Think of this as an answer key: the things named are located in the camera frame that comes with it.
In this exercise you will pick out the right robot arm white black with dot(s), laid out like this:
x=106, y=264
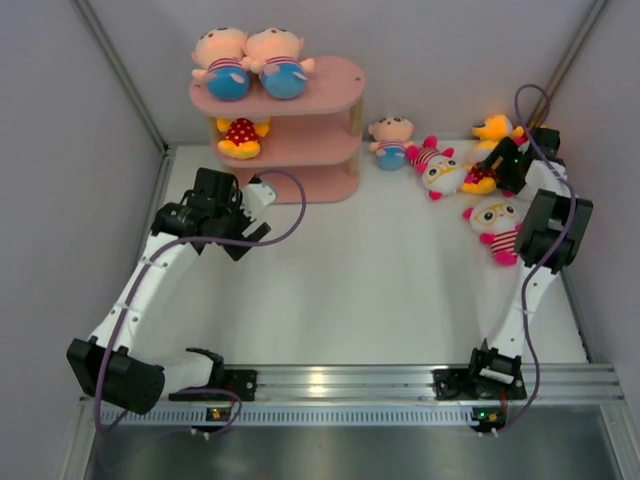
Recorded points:
x=540, y=246

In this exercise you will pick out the right baby doll blue pants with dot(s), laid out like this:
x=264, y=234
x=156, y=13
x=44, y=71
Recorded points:
x=273, y=55

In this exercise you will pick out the perforated cable duct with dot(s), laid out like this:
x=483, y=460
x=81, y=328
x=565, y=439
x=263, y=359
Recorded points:
x=255, y=415

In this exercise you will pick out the left baby doll blue pants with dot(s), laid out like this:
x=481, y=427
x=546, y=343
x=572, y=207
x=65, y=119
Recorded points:
x=218, y=55

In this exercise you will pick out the aluminium mounting rail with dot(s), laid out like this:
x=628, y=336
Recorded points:
x=558, y=383

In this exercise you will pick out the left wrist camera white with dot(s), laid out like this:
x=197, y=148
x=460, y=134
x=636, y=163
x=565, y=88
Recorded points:
x=257, y=195

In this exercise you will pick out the pink three-tier shelf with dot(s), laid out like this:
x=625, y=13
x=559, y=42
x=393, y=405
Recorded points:
x=316, y=136

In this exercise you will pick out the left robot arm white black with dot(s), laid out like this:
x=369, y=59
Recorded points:
x=123, y=362

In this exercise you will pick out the small baby doll on table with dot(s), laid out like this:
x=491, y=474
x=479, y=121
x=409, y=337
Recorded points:
x=391, y=137

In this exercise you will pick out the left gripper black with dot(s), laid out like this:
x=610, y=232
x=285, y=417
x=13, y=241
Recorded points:
x=235, y=200

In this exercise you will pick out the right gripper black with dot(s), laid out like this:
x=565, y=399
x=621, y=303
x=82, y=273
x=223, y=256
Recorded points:
x=505, y=150

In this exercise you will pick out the baby doll blue pants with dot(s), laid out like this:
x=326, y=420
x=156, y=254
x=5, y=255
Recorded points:
x=273, y=55
x=218, y=55

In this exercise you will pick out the white plush yellow glasses front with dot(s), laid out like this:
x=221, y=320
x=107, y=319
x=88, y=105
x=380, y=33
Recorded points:
x=496, y=221

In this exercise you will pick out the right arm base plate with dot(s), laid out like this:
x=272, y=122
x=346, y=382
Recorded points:
x=460, y=384

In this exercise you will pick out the yellow plush red dotted dress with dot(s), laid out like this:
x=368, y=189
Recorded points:
x=241, y=137

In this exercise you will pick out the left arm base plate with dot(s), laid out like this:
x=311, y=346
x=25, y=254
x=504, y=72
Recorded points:
x=242, y=382

